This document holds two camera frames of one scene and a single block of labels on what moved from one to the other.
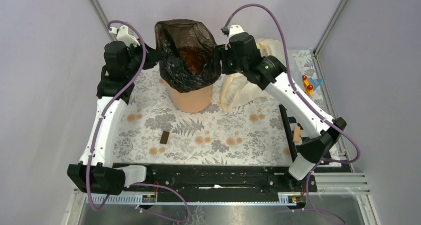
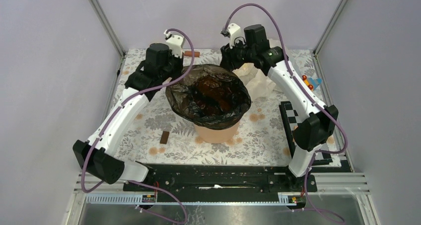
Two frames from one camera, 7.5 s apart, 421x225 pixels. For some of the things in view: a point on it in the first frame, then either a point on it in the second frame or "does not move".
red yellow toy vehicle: (309, 88) does not move
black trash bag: (186, 55) to (210, 96)
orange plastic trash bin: (190, 102) to (215, 136)
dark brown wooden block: (164, 137) does not move
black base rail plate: (222, 179) does not move
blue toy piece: (315, 82) does not move
